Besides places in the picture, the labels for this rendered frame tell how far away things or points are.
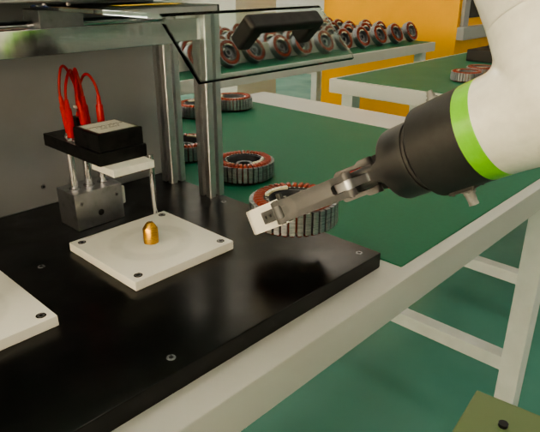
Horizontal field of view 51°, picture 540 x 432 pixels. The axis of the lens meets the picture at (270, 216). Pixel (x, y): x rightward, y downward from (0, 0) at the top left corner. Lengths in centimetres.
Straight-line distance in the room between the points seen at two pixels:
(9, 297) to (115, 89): 43
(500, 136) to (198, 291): 36
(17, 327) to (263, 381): 25
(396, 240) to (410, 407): 93
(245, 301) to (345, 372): 117
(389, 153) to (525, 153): 13
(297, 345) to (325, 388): 112
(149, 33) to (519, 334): 113
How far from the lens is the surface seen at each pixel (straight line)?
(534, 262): 145
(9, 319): 63
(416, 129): 54
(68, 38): 75
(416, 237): 84
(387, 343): 192
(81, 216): 82
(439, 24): 408
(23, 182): 92
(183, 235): 76
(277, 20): 60
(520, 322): 153
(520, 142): 49
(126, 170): 72
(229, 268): 69
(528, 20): 49
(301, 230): 66
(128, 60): 98
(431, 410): 170
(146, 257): 71
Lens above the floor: 110
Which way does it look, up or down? 23 degrees down
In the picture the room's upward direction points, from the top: straight up
